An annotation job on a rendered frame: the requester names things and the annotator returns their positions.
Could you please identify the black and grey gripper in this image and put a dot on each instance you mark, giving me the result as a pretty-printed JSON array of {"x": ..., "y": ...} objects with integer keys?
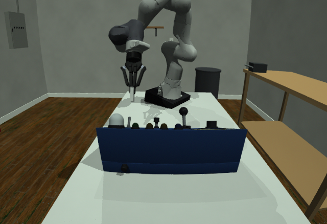
[{"x": 133, "y": 64}]

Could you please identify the dark blue control console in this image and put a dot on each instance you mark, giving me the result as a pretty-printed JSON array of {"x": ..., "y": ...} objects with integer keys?
[{"x": 166, "y": 150}]

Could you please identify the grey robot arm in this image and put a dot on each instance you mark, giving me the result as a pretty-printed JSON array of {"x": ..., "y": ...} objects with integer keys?
[{"x": 129, "y": 37}]

